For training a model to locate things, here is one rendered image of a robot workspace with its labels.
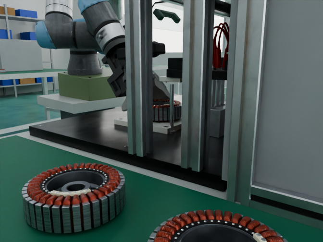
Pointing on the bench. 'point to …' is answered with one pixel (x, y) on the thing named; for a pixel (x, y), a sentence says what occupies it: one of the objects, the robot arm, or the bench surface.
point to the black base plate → (94, 148)
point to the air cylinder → (217, 121)
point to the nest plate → (158, 127)
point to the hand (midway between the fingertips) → (160, 111)
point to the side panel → (278, 110)
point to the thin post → (171, 109)
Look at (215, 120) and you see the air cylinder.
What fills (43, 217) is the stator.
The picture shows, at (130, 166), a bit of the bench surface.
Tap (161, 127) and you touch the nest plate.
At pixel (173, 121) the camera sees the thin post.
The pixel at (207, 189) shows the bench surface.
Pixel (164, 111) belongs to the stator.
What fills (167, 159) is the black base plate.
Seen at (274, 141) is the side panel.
